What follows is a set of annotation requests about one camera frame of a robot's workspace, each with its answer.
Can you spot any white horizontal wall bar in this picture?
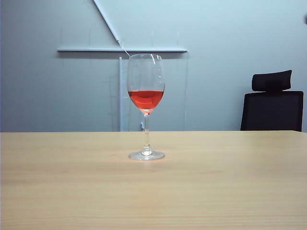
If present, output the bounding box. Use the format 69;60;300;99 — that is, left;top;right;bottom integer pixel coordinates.
57;46;189;54

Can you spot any wine glass with red liquid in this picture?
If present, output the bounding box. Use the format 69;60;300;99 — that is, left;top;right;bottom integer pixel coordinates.
126;54;166;161

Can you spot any black office chair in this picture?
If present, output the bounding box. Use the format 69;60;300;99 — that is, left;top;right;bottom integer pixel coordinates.
240;69;304;132

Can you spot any white diagonal wall bar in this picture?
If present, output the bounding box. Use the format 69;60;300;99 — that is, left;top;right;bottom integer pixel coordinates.
93;0;121;44

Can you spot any white vertical post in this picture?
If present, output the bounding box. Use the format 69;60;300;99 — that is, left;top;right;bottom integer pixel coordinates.
119;57;124;132

